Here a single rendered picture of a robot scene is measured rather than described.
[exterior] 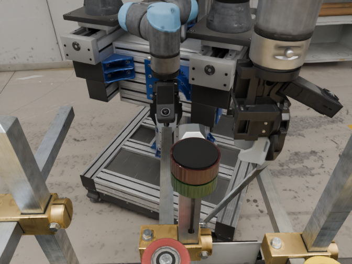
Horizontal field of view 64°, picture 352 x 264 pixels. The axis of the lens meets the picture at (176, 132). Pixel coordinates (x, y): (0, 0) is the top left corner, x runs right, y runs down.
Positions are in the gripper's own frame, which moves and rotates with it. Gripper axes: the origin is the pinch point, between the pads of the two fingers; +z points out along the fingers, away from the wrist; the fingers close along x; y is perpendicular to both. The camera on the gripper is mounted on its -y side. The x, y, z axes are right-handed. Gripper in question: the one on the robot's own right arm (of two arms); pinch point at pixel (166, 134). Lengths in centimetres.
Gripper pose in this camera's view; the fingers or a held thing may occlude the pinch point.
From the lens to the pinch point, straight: 83.9
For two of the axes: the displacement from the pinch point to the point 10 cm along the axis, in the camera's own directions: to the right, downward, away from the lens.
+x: -10.0, 0.2, -0.2
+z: 0.0, 7.8, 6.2
